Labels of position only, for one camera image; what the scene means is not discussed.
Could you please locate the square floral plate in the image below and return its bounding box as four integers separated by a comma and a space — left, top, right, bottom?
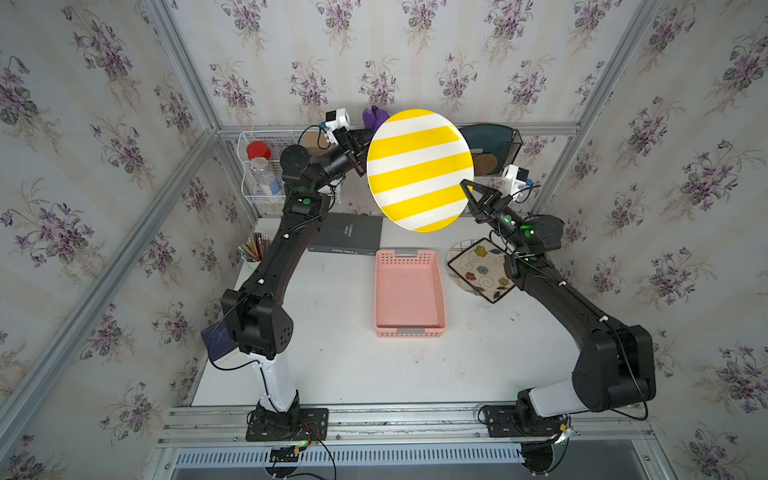
446, 238, 515, 304

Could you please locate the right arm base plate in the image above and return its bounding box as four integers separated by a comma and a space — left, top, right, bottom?
477, 403, 568, 439

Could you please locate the green pencil cup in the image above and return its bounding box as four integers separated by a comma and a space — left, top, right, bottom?
237, 232, 272, 266

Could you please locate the black mesh wall holder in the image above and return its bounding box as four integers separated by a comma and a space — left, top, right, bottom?
459, 123, 523, 177

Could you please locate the purple cloth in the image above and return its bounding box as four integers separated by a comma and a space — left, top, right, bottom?
362, 105, 390, 132

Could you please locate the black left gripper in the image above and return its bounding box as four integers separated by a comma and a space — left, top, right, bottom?
313, 132, 394, 197

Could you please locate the teal plate in holder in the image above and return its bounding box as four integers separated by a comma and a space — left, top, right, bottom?
459, 123, 516, 159

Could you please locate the clear plastic bottle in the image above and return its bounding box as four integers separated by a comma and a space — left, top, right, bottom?
249, 158, 281, 196

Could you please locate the yellow striped round plate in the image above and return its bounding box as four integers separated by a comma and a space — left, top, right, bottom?
366, 109, 474, 233

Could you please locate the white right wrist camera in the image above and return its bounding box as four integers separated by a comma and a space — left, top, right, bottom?
501, 164, 533, 196

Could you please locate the pink plastic basket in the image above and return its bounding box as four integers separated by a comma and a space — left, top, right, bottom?
374, 248, 446, 338

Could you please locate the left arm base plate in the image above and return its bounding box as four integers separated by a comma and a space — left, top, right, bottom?
245, 405, 329, 442

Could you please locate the white wire wall basket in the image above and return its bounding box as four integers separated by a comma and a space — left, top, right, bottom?
236, 126, 331, 211

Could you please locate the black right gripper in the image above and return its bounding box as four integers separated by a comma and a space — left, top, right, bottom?
462, 183, 528, 258

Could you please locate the dark grey book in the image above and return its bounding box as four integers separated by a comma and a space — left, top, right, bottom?
307, 213, 383, 256

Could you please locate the small circuit board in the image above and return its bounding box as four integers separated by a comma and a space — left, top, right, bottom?
267, 446, 301, 465

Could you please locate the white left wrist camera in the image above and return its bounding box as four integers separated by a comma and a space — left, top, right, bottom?
321, 108, 350, 133

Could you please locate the red lidded jar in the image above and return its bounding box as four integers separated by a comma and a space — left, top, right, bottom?
246, 141, 272, 160

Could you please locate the round plaid plate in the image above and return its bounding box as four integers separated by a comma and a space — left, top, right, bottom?
445, 239, 482, 275

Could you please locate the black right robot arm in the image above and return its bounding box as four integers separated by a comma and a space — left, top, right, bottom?
461, 180, 656, 428

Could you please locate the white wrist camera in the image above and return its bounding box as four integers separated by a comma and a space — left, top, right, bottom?
501, 164, 533, 196
321, 108, 350, 133

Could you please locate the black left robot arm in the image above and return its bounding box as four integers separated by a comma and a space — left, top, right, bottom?
221, 127, 373, 429

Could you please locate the round cork coaster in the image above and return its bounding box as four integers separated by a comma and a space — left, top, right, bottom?
473, 153, 498, 177

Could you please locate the dark blue notebook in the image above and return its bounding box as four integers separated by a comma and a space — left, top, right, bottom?
201, 321, 238, 362

